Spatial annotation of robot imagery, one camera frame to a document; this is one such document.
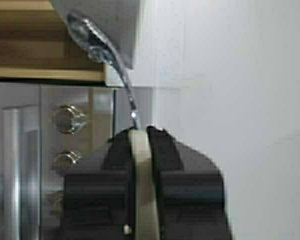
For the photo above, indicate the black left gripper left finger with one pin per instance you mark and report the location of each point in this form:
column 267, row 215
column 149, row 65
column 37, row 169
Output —
column 99, row 193

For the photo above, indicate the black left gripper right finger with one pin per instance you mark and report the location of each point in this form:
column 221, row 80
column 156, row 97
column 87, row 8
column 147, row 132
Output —
column 190, row 191

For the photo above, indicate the white frying pan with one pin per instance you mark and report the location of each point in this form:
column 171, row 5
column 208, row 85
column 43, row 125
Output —
column 107, row 31

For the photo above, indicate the middle stove knob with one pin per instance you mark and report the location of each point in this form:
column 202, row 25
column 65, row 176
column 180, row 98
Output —
column 65, row 159

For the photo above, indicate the stove knob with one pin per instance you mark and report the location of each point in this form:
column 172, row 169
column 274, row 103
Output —
column 65, row 159
column 69, row 119

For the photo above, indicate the left stove knob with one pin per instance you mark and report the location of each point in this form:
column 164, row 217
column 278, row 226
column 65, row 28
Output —
column 69, row 119

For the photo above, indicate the wooden base cabinet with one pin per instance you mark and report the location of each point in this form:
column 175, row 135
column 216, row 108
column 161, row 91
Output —
column 35, row 44

